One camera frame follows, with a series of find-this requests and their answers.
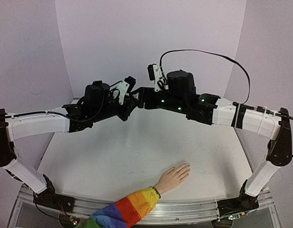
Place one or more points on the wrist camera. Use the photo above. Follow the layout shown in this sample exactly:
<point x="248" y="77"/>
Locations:
<point x="124" y="88"/>
<point x="157" y="76"/>

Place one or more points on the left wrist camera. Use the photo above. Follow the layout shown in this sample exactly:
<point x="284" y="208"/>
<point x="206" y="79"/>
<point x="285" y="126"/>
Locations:
<point x="124" y="88"/>

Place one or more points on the rainbow sleeve forearm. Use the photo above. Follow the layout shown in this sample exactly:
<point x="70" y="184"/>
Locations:
<point x="126" y="212"/>

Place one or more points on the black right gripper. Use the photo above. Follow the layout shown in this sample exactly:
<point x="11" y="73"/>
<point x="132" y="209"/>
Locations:
<point x="146" y="99"/>

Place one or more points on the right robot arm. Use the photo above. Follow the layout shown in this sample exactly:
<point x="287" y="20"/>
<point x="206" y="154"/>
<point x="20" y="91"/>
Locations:
<point x="177" y="93"/>

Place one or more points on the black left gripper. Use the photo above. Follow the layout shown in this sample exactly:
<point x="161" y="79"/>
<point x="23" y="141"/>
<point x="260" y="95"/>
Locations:
<point x="128" y="109"/>

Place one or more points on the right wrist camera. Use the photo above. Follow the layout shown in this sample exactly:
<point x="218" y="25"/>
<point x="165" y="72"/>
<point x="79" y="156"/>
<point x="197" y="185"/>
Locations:
<point x="157" y="76"/>

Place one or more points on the mannequin hand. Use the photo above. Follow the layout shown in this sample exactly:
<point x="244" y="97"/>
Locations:
<point x="172" y="178"/>

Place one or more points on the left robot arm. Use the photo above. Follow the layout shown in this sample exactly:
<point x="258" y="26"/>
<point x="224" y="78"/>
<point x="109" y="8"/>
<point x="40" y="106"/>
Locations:
<point x="25" y="137"/>

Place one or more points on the aluminium front rail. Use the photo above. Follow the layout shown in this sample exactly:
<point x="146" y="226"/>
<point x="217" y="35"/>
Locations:
<point x="73" y="212"/>

